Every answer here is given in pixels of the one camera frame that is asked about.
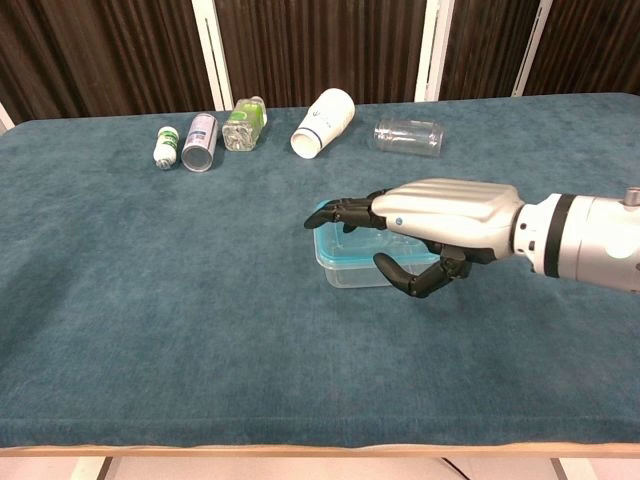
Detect clear green sanitizer bottle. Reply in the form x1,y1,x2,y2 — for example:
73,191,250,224
221,95,269,153

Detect black cable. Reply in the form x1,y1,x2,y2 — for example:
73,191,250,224
439,457,474,476

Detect dark slatted partition panel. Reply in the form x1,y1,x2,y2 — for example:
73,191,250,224
523,0,640,96
214,0,429,109
438,0,542,101
0,0,217,126

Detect translucent blue plastic lid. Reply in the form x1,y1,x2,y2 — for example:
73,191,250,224
313,198,441,266

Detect white paper cup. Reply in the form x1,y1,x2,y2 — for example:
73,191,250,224
289,87,357,161

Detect clear plastic jar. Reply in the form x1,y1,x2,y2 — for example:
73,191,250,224
372,117,446,159

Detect small white green-label bottle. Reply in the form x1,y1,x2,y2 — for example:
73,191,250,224
151,125,181,171

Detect silver spray can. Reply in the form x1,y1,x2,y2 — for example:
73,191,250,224
180,112,220,174

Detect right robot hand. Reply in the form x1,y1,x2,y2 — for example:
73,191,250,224
303,178,525,300

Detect white table leg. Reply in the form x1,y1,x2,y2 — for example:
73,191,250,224
549,455,597,480

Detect clear plastic food container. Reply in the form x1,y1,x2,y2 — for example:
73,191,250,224
314,244,432,290

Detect teal velvet table cloth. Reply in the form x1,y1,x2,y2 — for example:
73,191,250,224
0,92,640,450

